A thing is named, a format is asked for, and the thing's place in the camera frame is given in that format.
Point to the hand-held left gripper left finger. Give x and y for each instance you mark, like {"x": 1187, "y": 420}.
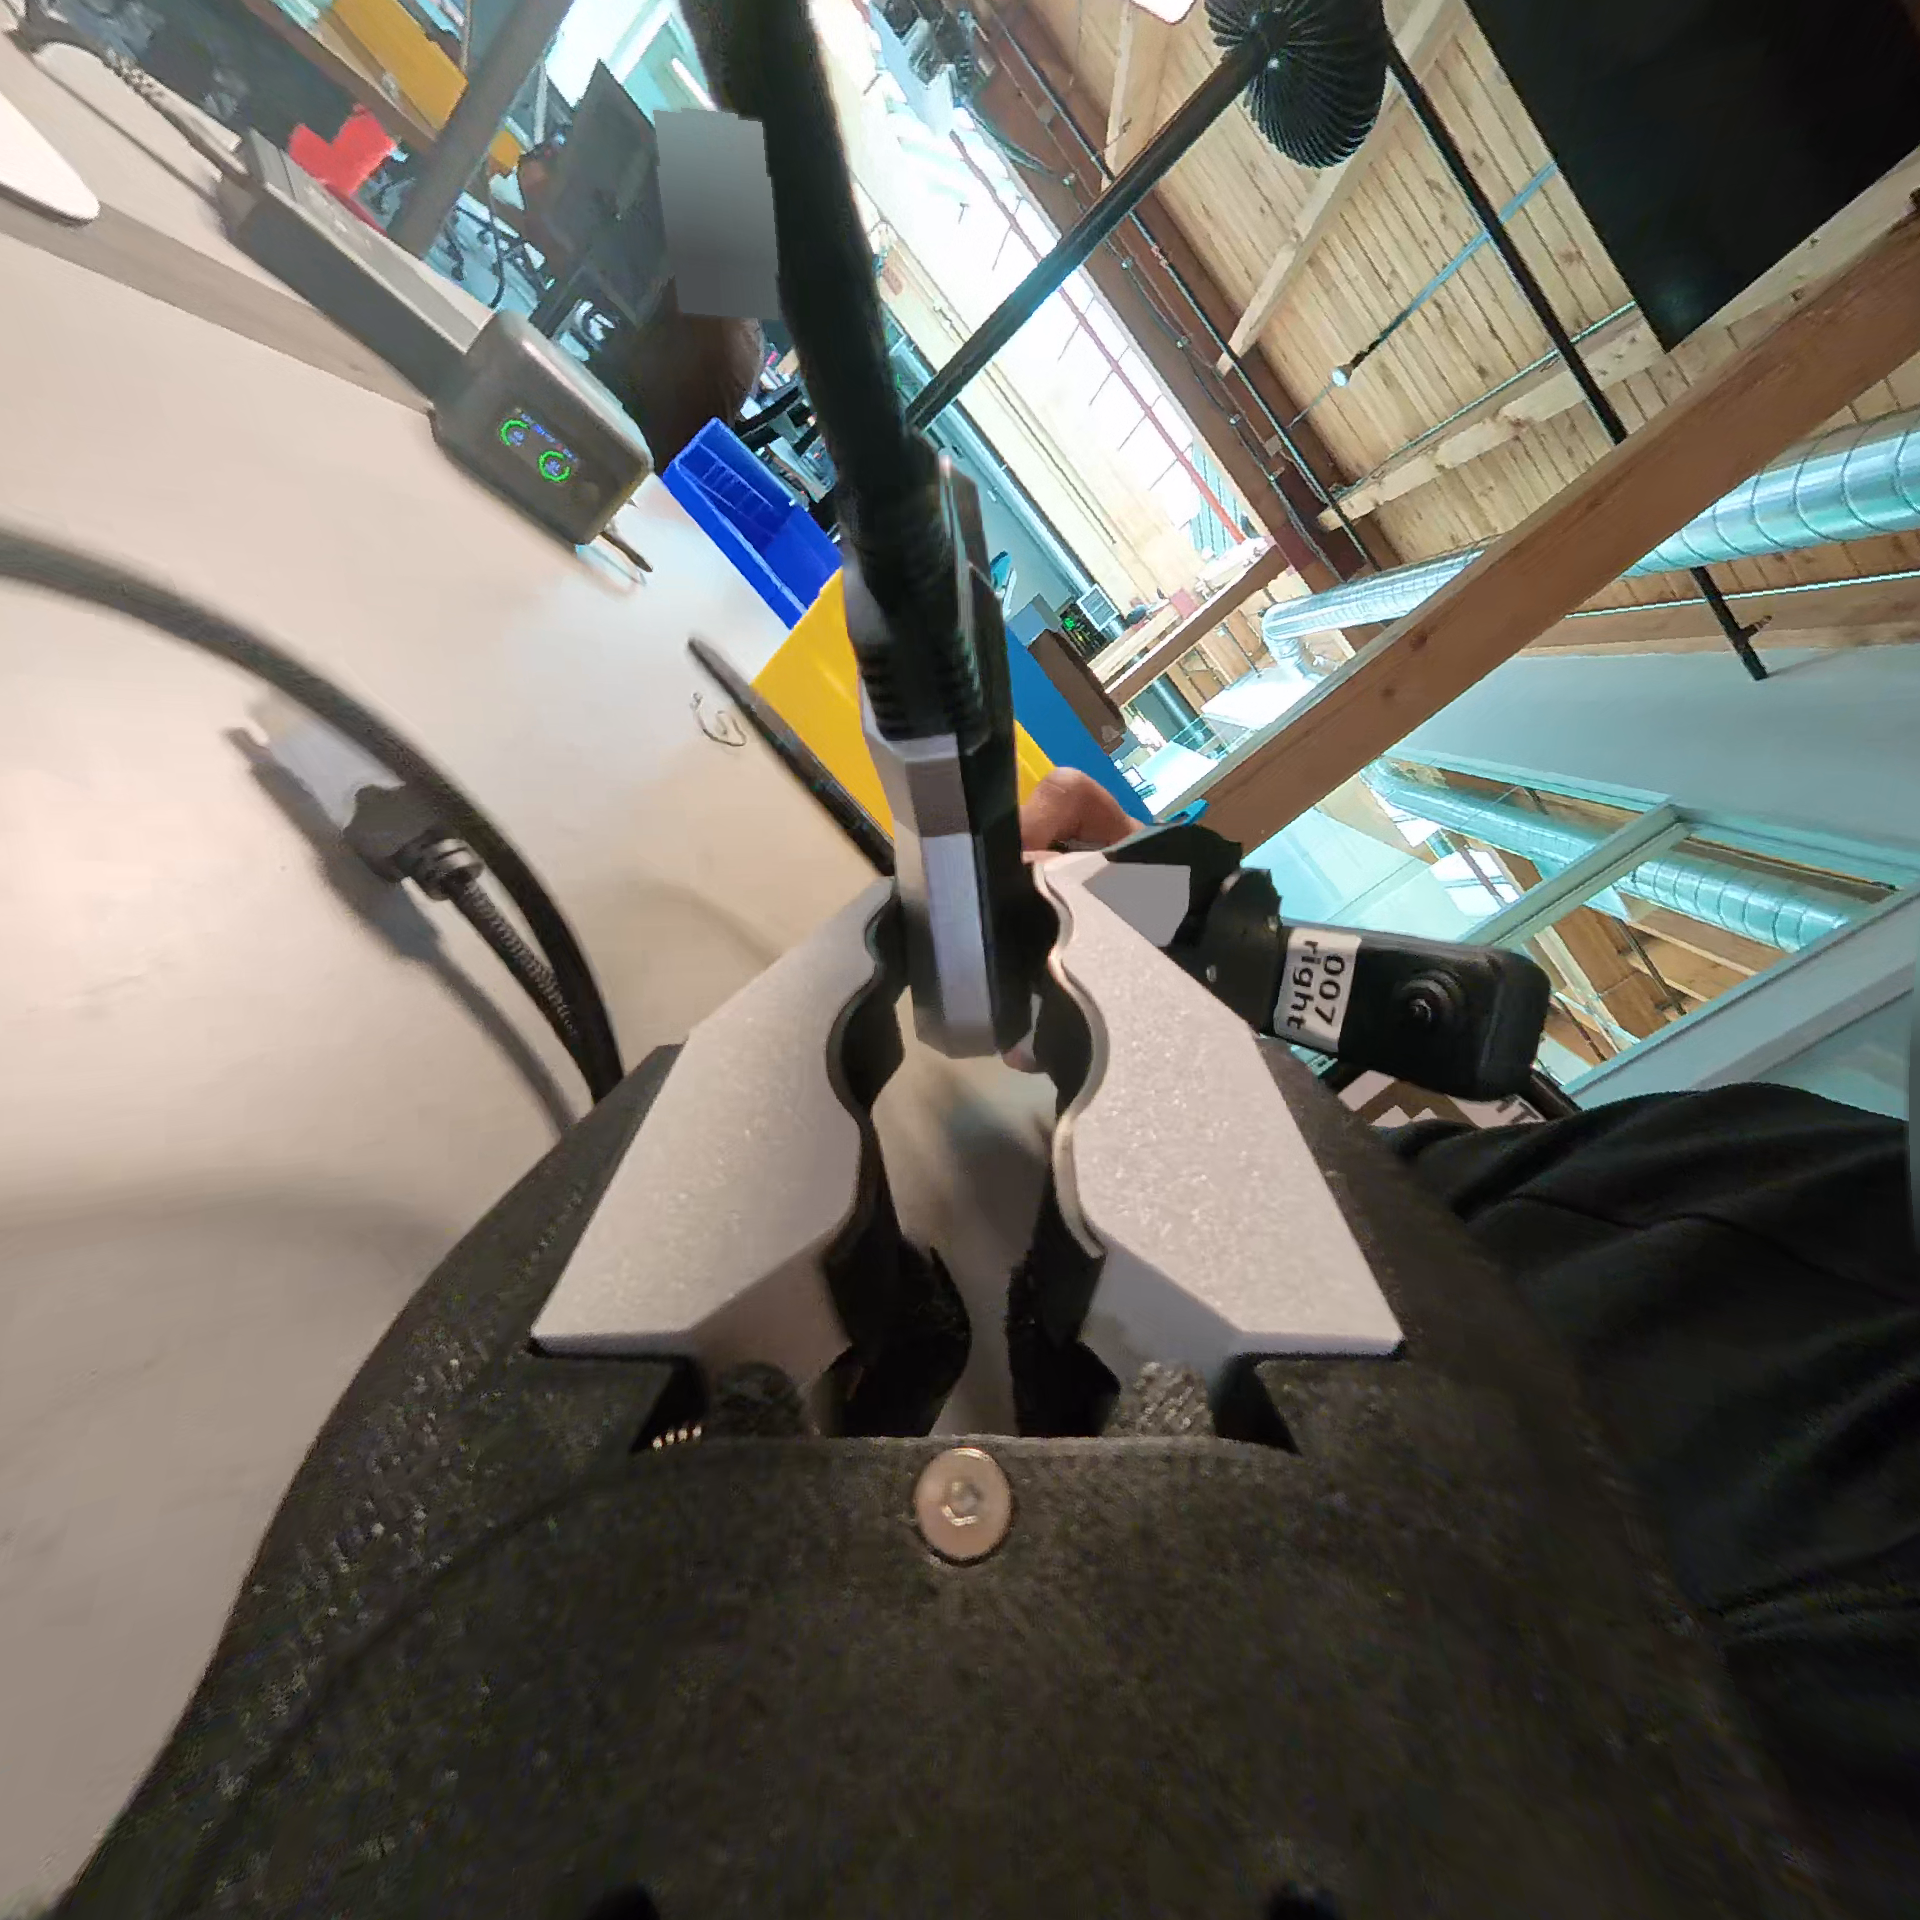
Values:
{"x": 721, "y": 1185}

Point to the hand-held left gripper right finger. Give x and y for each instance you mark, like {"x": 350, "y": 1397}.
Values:
{"x": 1215, "y": 1185}

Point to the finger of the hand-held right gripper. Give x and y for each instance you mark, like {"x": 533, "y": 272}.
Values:
{"x": 1148, "y": 893}

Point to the black hdmi switch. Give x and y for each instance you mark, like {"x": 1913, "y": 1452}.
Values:
{"x": 961, "y": 932}

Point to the large blue bin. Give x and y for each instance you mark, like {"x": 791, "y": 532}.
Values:
{"x": 751, "y": 510}

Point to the black square HDMI hub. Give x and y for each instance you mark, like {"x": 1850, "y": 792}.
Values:
{"x": 797, "y": 224}

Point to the person's right forearm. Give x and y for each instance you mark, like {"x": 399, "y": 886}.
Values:
{"x": 1652, "y": 1185}

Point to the person's right hand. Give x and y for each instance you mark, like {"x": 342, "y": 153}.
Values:
{"x": 1081, "y": 818}

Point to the framed fiducial marker sign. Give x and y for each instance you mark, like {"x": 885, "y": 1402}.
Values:
{"x": 1425, "y": 1096}

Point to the blue partition panel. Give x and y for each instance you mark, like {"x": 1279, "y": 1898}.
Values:
{"x": 1074, "y": 721}

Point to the black light stand pole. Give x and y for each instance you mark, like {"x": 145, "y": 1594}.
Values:
{"x": 1081, "y": 241}

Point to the black power bank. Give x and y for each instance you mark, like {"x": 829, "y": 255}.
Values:
{"x": 556, "y": 434}

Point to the computer monitor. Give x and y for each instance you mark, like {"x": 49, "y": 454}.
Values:
{"x": 601, "y": 165}

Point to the large black panel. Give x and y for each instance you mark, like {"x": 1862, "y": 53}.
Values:
{"x": 1725, "y": 135}

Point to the black power adapter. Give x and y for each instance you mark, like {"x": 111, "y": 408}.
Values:
{"x": 346, "y": 255}

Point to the silver stand pole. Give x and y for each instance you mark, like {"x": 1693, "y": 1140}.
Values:
{"x": 482, "y": 120}

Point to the red plastic bin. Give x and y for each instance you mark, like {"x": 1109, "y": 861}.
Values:
{"x": 346, "y": 150}

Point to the small yellow bin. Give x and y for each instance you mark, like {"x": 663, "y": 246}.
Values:
{"x": 399, "y": 60}

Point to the white base lamp stand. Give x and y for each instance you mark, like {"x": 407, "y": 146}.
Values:
{"x": 30, "y": 165}

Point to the silver ventilation duct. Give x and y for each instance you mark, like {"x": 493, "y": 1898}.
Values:
{"x": 1801, "y": 494}
{"x": 1725, "y": 886}

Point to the wooden support post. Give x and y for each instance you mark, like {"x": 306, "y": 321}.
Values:
{"x": 1575, "y": 525}

